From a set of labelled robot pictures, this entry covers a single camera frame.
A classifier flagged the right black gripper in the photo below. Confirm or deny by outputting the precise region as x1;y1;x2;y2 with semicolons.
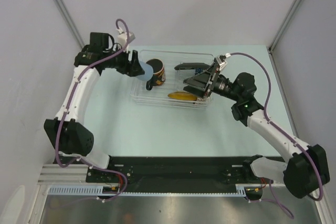
183;62;240;102

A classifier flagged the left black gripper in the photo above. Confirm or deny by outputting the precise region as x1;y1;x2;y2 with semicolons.
103;44;144;77

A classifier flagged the blue white patterned bowl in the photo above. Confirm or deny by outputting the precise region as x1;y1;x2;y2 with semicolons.
195;68;204;75

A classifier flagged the light blue cup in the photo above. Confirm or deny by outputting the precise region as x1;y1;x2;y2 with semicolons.
137;61;154;82

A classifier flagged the black floral square plate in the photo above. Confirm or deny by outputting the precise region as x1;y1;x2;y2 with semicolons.
174;62;210;71

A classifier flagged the red black mug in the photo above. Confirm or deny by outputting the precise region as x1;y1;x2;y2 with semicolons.
146;59;165;91

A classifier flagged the yellow round patterned plate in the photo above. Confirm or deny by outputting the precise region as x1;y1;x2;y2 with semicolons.
167;91;198;101

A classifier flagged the clear plastic dish rack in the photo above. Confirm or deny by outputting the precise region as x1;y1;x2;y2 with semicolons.
130;50;214;109

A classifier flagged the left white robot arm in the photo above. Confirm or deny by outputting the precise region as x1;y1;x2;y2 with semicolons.
44;30;153;182

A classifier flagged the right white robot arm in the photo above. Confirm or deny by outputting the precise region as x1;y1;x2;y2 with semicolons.
174;54;330;201

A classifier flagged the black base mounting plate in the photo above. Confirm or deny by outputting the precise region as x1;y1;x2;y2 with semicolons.
86;155;274;185

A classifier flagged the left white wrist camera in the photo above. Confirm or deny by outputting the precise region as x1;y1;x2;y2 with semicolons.
116;28;135;51

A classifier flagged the slotted cable duct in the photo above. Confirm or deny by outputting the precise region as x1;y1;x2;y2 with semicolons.
48;185;246;197

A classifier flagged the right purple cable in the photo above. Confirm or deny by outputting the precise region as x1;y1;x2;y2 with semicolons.
225;52;325;220

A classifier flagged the aluminium frame rail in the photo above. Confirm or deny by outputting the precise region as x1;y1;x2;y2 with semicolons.
38;164;88;185

